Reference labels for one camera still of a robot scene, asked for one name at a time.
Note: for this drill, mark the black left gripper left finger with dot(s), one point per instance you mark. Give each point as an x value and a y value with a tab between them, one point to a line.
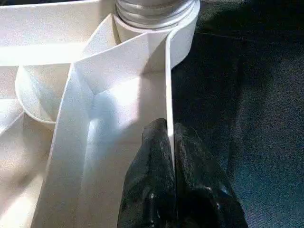
149	180

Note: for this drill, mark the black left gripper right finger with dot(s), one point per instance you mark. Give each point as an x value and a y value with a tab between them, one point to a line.
204	190

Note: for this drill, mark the white plastic table top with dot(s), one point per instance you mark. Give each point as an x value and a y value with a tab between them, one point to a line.
71	83

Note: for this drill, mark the white plastic table leg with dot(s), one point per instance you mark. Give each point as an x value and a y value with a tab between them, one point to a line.
154	14

